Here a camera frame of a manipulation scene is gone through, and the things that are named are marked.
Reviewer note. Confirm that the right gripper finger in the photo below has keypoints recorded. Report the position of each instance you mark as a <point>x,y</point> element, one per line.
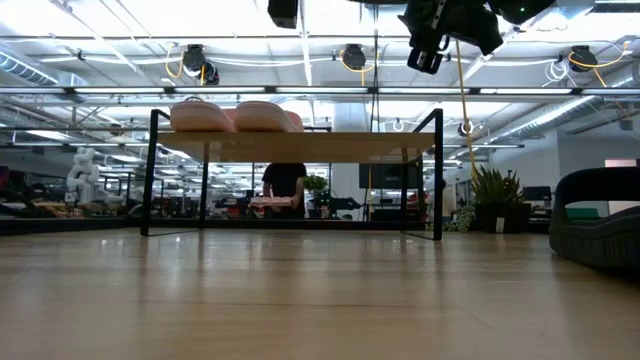
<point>416,25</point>

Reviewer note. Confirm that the pink slide sandal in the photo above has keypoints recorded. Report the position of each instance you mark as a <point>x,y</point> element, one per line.
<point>262,116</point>
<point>200,116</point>

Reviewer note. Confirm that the black slide sandal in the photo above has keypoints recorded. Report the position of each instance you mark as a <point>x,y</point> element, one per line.
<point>595,240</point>

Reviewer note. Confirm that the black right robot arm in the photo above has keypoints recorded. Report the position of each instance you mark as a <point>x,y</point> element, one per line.
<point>522,9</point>

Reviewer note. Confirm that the black background monitor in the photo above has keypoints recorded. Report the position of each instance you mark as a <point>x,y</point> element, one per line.
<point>390,175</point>

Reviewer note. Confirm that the spiky green potted plant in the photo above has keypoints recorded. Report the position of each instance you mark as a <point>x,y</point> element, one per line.
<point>495,192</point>

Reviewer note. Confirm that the leafy green background plant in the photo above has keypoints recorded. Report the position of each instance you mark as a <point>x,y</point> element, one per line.
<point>315,184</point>

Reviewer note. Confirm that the person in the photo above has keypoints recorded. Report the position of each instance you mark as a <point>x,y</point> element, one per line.
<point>285,182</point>

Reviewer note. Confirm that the pink tray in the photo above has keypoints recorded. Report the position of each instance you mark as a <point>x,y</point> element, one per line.
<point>271,201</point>

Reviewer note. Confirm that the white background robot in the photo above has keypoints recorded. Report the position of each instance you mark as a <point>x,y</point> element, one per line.
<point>82,175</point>

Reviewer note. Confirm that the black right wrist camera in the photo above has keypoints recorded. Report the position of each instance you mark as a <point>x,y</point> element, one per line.
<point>425,61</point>

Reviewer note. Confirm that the wooden shelf black metal frame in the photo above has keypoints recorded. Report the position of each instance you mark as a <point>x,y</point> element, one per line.
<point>300,146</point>

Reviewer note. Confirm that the black aluminium rig frame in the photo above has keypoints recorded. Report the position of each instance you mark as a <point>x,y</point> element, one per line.
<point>75,225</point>

